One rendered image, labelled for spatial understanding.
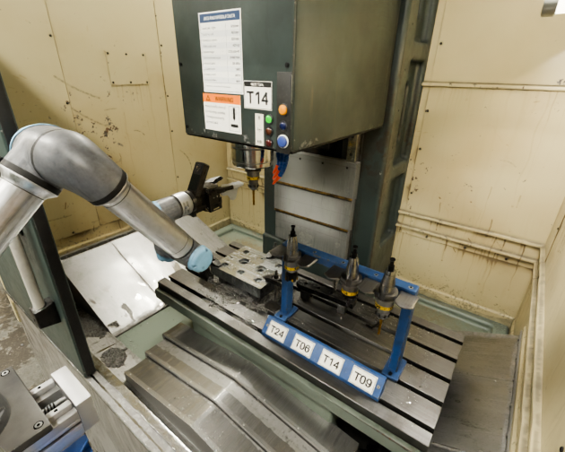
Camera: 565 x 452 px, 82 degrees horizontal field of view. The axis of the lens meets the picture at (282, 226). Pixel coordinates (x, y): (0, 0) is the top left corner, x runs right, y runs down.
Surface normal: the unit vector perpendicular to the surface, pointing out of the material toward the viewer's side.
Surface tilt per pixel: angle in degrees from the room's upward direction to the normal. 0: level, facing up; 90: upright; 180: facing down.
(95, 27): 90
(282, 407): 7
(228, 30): 90
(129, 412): 0
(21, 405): 0
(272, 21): 90
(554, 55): 90
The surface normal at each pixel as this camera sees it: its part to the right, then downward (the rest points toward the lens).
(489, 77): -0.60, 0.33
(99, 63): 0.80, 0.27
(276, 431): 0.12, -0.86
